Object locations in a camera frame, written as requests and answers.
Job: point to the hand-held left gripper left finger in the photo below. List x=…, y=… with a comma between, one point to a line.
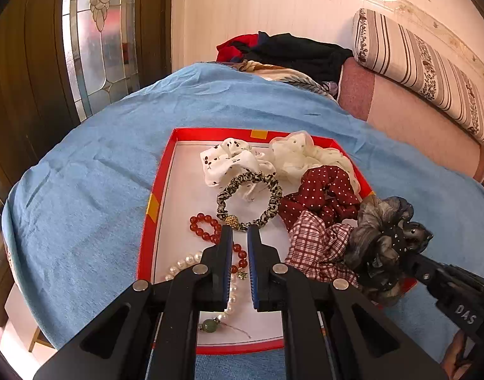
x=226, y=253

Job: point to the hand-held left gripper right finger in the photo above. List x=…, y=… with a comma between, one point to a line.
x=254, y=253

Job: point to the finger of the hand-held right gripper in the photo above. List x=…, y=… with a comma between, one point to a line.
x=424, y=273

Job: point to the grey black scrunchie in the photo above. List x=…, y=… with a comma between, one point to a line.
x=376, y=245

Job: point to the red white plaid scrunchie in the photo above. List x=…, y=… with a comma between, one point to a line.
x=313, y=245

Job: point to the leopard print scrunchie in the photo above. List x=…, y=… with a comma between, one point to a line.
x=275, y=194

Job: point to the red cardboard box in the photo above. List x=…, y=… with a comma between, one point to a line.
x=178, y=190

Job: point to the dark red dotted scrunchie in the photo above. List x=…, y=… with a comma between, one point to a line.
x=325, y=194

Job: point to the person's right hand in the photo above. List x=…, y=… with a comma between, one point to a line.
x=454, y=354

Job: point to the white black-dotted scrunchie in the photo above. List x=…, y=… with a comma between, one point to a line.
x=222, y=162

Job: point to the cream sheer scrunchie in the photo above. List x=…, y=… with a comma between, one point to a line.
x=305, y=158

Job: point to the pink sofa backrest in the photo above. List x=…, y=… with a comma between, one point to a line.
x=404, y=118

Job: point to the blue blanket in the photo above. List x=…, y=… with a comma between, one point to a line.
x=107, y=134

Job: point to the beige floral cloth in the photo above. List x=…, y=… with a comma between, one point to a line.
x=281, y=73

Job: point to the purple grey cloth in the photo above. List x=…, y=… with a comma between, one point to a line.
x=331, y=87

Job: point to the wooden stool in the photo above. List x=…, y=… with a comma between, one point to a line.
x=41, y=338

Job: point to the red cloth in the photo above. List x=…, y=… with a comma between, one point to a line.
x=232, y=49

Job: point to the black clothing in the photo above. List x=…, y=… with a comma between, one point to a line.
x=305, y=55

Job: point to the striped floral bolster cushion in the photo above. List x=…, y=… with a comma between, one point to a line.
x=416, y=55

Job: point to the wooden door with glass panel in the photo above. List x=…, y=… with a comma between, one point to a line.
x=39, y=67

